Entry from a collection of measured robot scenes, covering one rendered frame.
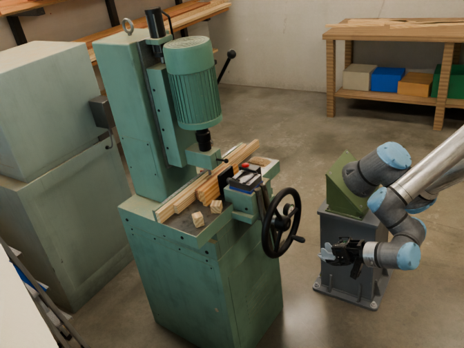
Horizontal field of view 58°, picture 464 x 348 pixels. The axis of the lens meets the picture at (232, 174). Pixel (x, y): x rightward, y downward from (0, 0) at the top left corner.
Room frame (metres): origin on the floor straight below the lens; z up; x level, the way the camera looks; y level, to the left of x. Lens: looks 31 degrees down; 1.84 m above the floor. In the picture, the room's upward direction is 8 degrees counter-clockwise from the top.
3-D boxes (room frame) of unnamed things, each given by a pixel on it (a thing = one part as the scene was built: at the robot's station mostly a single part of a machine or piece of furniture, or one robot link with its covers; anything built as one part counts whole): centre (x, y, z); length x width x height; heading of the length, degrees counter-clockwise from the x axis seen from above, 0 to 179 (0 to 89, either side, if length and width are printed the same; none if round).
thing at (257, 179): (1.39, -0.06, 0.99); 0.13 x 0.11 x 0.06; 140
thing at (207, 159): (1.53, 0.11, 1.03); 0.14 x 0.07 x 0.09; 50
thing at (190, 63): (1.52, 0.09, 1.35); 0.18 x 0.18 x 0.31
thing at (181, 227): (1.44, 0.01, 0.87); 0.61 x 0.30 x 0.06; 140
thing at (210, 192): (1.45, 0.05, 0.94); 0.23 x 0.02 x 0.07; 140
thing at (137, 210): (1.59, 0.19, 0.76); 0.57 x 0.45 x 0.09; 50
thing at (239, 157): (1.57, 0.05, 0.92); 0.60 x 0.02 x 0.04; 140
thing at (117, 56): (1.70, 0.32, 1.16); 0.22 x 0.22 x 0.72; 50
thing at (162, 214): (1.52, 0.11, 0.93); 0.60 x 0.02 x 0.05; 140
